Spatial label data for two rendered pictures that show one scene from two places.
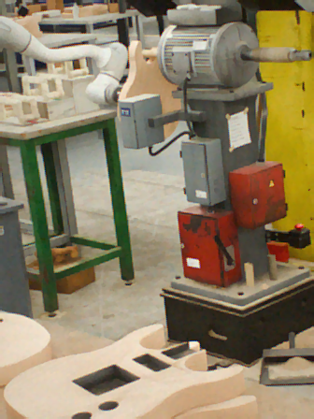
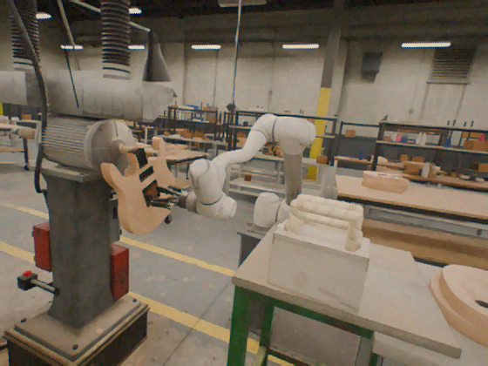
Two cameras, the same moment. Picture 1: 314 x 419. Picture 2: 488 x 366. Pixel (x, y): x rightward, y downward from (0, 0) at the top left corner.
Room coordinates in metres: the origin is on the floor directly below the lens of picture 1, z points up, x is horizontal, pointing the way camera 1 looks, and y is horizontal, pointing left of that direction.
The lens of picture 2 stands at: (6.02, -0.23, 1.42)
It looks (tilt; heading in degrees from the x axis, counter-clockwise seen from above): 12 degrees down; 151
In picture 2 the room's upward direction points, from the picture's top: 6 degrees clockwise
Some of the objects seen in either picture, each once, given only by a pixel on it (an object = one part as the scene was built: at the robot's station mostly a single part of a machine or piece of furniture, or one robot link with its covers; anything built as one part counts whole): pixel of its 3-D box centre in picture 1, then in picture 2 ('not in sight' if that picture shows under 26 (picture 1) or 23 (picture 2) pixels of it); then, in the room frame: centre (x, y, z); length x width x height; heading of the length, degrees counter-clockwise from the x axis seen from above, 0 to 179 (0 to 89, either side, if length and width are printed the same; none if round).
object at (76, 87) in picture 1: (70, 93); (317, 260); (5.48, 0.36, 1.02); 0.27 x 0.15 x 0.17; 38
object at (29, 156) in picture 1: (40, 228); (269, 307); (5.02, 0.57, 0.45); 0.05 x 0.05 x 0.90; 41
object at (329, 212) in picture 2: not in sight; (324, 211); (5.51, 0.33, 1.20); 0.20 x 0.03 x 0.03; 37
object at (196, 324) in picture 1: (242, 309); (84, 334); (4.48, -0.33, 0.12); 0.61 x 0.51 x 0.25; 131
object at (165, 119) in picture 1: (167, 118); not in sight; (4.48, -0.10, 1.02); 0.19 x 0.04 x 0.04; 131
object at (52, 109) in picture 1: (46, 107); not in sight; (5.39, 0.49, 0.98); 0.27 x 0.16 x 0.09; 38
